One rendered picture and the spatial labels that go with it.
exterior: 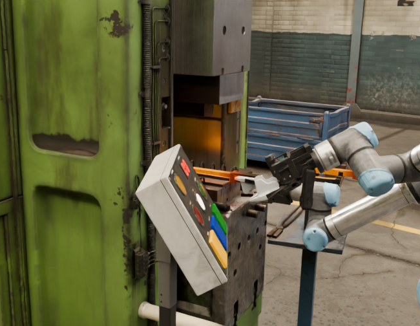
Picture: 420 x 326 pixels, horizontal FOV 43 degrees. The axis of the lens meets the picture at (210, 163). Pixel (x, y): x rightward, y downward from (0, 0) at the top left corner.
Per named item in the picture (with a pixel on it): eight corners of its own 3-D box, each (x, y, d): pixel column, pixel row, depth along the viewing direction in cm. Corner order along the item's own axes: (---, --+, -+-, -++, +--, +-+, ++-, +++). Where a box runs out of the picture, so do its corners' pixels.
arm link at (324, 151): (336, 161, 144) (343, 168, 136) (321, 169, 145) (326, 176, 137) (324, 137, 143) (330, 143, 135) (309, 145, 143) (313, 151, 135)
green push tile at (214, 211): (227, 224, 149) (214, 202, 148) (227, 235, 142) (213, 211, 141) (221, 227, 150) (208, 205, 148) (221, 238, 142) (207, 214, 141)
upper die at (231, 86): (243, 98, 190) (244, 71, 188) (219, 105, 173) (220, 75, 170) (144, 90, 208) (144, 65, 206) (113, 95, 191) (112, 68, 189)
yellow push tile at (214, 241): (227, 254, 130) (212, 228, 128) (227, 267, 123) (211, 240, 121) (221, 257, 130) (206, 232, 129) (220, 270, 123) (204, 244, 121)
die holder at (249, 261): (263, 290, 220) (269, 186, 209) (224, 336, 187) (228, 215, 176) (148, 262, 244) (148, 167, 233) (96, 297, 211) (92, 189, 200)
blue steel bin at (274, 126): (347, 166, 616) (352, 103, 598) (323, 182, 550) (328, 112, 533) (255, 152, 676) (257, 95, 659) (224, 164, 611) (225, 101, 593)
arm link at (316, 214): (304, 244, 175) (305, 212, 172) (307, 232, 185) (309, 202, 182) (329, 247, 172) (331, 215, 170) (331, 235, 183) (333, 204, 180)
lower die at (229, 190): (240, 193, 199) (240, 171, 197) (216, 209, 182) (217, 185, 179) (145, 178, 217) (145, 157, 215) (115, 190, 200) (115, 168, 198)
